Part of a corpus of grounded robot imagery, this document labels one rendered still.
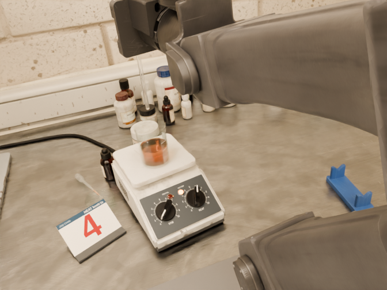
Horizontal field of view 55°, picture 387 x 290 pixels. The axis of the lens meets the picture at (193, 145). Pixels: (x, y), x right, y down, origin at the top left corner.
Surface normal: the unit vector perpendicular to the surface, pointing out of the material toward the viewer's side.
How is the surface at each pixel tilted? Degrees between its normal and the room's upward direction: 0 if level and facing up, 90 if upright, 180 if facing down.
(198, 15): 92
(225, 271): 5
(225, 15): 92
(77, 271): 0
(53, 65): 90
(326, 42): 93
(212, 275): 5
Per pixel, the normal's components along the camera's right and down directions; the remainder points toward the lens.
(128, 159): -0.10, -0.84
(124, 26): 0.50, 0.44
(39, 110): 0.29, 0.49
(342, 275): -0.89, 0.39
